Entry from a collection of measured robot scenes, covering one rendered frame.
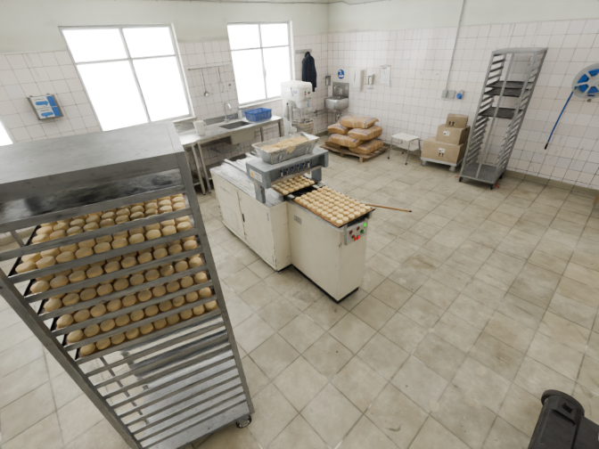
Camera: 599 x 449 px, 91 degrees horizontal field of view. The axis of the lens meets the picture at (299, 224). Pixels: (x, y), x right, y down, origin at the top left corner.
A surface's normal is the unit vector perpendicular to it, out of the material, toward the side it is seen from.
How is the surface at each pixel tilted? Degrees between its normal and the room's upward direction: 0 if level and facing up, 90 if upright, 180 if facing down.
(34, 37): 90
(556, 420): 0
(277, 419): 0
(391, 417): 0
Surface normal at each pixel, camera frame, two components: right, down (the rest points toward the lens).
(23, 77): 0.69, 0.36
